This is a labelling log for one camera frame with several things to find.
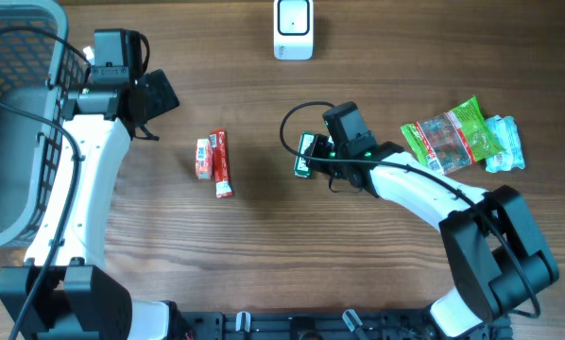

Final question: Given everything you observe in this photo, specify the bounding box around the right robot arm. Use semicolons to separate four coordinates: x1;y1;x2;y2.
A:
299;134;559;337

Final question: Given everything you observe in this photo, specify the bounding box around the black right camera cable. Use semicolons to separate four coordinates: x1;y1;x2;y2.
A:
279;100;542;320

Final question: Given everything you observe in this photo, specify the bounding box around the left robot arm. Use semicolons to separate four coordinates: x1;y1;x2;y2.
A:
0;67;185;339

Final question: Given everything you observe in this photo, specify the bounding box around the white barcode scanner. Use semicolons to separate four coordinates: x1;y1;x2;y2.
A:
273;0;315;60

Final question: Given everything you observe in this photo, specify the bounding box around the mint wet wipes pack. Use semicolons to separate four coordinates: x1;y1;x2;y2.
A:
486;115;525;173

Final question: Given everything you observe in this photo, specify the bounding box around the black left camera cable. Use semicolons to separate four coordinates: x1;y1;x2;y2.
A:
0;25;94;340

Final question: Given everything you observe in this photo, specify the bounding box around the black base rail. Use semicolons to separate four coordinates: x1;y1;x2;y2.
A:
168;309;514;340

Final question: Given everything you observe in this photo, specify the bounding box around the green white small box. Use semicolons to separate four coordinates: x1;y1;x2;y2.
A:
293;131;317;179

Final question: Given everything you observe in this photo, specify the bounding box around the red Kleenex tissue pack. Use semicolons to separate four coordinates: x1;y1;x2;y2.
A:
196;139;214;179

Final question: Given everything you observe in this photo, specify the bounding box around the grey plastic shopping basket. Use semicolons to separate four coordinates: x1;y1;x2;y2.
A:
0;0;85;247

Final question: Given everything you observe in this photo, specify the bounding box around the green snack bag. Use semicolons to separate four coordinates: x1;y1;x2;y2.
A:
401;96;505;175

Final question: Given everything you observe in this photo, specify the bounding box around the red stick sachet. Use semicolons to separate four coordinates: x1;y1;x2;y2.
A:
210;129;233;198

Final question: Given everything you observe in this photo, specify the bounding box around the black camera cable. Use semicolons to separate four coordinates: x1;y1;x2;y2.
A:
279;100;542;320
0;25;94;340

